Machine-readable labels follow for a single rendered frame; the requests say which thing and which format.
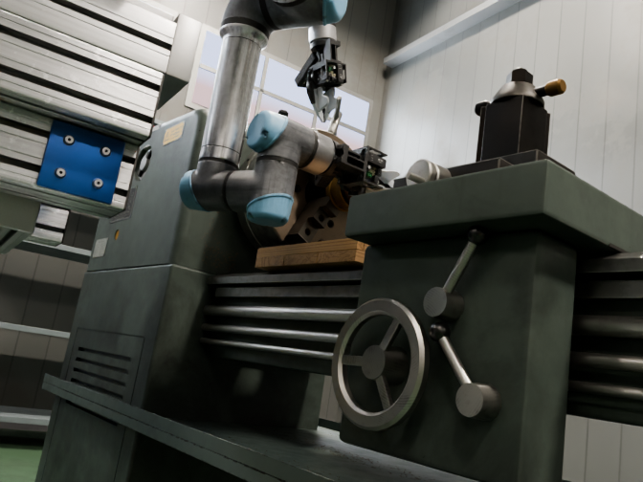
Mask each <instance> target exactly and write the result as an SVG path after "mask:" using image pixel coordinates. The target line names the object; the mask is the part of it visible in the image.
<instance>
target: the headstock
mask: <svg viewBox="0 0 643 482"><path fill-rule="evenodd" d="M208 113H209V110H208V109H204V108H202V109H197V110H195V111H192V112H190V113H187V114H185V115H183V116H181V117H179V118H176V119H174V120H170V121H168V122H165V123H163V124H161V126H160V128H159V129H157V130H155V131H152V134H151V138H150V139H149V140H147V141H146V142H145V143H143V144H142V145H141V146H140V152H139V156H138V160H137V164H136V168H135V172H134V177H133V181H132V185H131V189H130V193H129V197H128V202H127V206H126V210H125V211H124V212H122V213H120V214H118V215H116V216H114V217H112V218H110V219H108V218H107V219H106V218H102V217H100V219H99V223H98V227H97V232H96V236H95V240H94V244H93V248H92V252H91V256H90V260H89V264H88V268H87V272H93V271H104V270H114V269H124V268H135V267H145V266H155V265H165V264H177V265H181V266H185V267H189V268H193V269H196V270H200V271H204V272H208V273H212V274H248V273H267V272H268V271H265V270H261V269H258V268H255V262H256V256H257V249H256V248H255V247H254V246H253V245H252V244H251V242H250V241H249V240H248V238H247V236H246V235H245V233H244V231H243V229H242V228H241V225H240V223H239V220H238V216H237V212H235V211H218V212H217V211H211V212H209V213H208V214H207V212H206V211H202V210H195V209H189V208H188V207H186V206H185V205H184V203H183V202H182V200H181V197H180V193H179V185H180V181H181V179H182V178H183V177H184V174H185V173H187V172H188V171H192V170H193V169H197V165H198V160H199V155H200V151H201V146H202V141H203V137H204V132H205V127H206V122H207V117H208ZM247 130H248V126H247V129H246V134H245V139H244V143H243V149H242V154H241V159H240V164H239V168H238V170H240V168H241V166H242V165H243V163H244V162H245V160H246V158H247V157H248V156H249V155H250V153H251V152H252V151H253V150H252V149H251V148H250V147H249V146H248V145H247V139H246V135H247ZM148 144H149V145H150V146H151V148H149V149H148V150H147V151H146V150H144V147H145V146H146V145H148ZM223 212H225V213H223ZM212 218H213V219H212ZM222 226H223V227H222ZM210 229H211V230H210ZM205 235H206V236H205ZM210 235H211V236H210ZM217 235H218V236H217ZM202 238H203V239H202ZM215 238H216V239H215ZM214 239H215V240H214ZM217 242H218V244H217ZM219 242H220V243H219ZM206 245H207V246H206ZM218 249H220V250H218ZM213 250H214V251H213ZM215 251H216V252H215ZM213 252H214V253H213ZM218 252H219V253H218ZM221 252H222V253H221ZM230 253H231V254H230ZM237 253H238V254H237ZM235 254H237V255H235ZM223 255H224V256H223ZM206 256H207V257H208V258H207V257H206ZM215 256H216V257H215ZM229 256H230V257H231V256H233V257H231V258H229ZM227 257H228V258H227ZM218 258H219V260H220V261H219V260H218ZM215 259H217V260H218V261H217V260H216V262H215ZM225 259H227V261H226V260H225ZM229 259H230V260H233V261H232V262H231V261H230V260H229ZM202 260H205V261H202ZM234 260H235V262H234ZM225 261H226V262H228V263H229V264H228V263H226V262H225ZM211 262H212V263H211ZM219 262H221V263H222V264H221V263H219ZM206 263H207V264H206ZM213 263H215V264H214V265H215V266H214V265H213ZM218 264H219V265H220V266H221V267H219V265H218ZM223 264H224V265H223ZM234 264H235V265H234ZM231 265H232V266H231ZM217 266H218V267H217ZM226 266H227V267H226ZM215 267H216V268H215ZM224 267H225V268H224ZM232 267H233V268H232ZM226 268H227V269H228V270H227V269H226ZM229 268H230V269H229Z"/></svg>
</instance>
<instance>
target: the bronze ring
mask: <svg viewBox="0 0 643 482"><path fill-rule="evenodd" d="M337 182H338V179H337V178H335V177H334V179H333V180H332V181H331V183H330V184H329V185H328V187H327V188H326V189H325V194H326V196H329V198H330V201H331V202H332V204H333V205H334V207H335V208H337V209H338V210H341V211H348V207H349V201H350V198H351V197H352V196H348V192H347V191H345V190H344V189H343V190H341V188H340V185H338V184H337Z"/></svg>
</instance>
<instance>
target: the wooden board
mask: <svg viewBox="0 0 643 482"><path fill-rule="evenodd" d="M368 246H370V245H368V244H365V243H362V242H359V241H356V240H353V239H351V238H345V239H337V240H328V241H320V242H311V243H302V244H294V245H285V246H276V247H268V248H259V249H258V250H257V256H256V262H255V268H258V269H261V270H265V271H268V272H284V271H302V270H320V269H338V268H356V267H363V266H364V259H365V252H366V247H368Z"/></svg>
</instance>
